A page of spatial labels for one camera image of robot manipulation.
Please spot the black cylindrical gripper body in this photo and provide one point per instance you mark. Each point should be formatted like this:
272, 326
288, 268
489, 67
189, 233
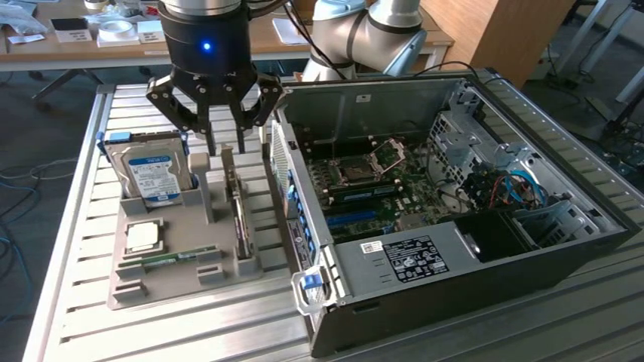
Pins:
211, 71

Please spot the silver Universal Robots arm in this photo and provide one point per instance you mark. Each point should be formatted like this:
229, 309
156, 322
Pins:
352, 34

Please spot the small white box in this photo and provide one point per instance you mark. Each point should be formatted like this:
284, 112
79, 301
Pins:
149, 32

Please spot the hard disk with blue label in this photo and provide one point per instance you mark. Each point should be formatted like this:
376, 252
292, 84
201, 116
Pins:
151, 169

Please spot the white paper sheets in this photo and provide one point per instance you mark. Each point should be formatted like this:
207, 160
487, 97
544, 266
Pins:
292, 32

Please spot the flat white box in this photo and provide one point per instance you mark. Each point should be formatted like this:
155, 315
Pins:
117, 42

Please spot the white tape roll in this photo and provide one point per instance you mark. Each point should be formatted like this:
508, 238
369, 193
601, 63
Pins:
116, 28

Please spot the CPU socket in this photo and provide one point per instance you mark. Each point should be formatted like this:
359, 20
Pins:
356, 171

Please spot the open socket cover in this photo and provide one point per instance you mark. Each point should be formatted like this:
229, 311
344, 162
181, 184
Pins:
389, 154

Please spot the black and white box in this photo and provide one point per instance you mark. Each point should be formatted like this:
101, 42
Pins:
71, 29

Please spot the installed RAM stick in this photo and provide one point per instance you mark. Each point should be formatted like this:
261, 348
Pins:
359, 194

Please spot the blue expansion slot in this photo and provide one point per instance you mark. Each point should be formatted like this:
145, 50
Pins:
352, 218

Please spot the red and white card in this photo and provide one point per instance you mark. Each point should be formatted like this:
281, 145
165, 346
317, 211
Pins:
25, 38

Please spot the silver CPU chip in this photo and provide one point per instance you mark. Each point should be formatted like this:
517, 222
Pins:
143, 237

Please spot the grey parts rack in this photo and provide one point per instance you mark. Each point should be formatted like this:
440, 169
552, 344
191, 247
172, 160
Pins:
185, 241

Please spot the green motherboard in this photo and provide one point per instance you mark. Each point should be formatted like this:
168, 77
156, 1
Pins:
407, 200

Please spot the clear plastic bag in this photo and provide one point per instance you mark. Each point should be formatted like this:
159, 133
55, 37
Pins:
20, 19

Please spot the green RAM stick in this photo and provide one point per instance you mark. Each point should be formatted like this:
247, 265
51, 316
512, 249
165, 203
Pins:
165, 258

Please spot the metal disk bay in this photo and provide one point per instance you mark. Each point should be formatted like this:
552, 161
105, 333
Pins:
463, 147

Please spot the grey power supply unit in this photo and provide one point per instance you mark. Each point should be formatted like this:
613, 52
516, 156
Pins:
397, 260

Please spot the wooden cabinet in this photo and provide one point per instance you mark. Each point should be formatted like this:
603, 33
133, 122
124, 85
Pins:
497, 34

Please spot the black fan shroud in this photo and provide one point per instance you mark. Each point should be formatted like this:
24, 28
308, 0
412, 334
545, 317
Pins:
495, 235

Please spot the black open PC case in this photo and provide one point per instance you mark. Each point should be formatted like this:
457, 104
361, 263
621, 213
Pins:
452, 301

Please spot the graphics card with metal bracket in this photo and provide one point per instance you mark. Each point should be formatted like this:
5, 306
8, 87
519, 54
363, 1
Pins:
241, 218

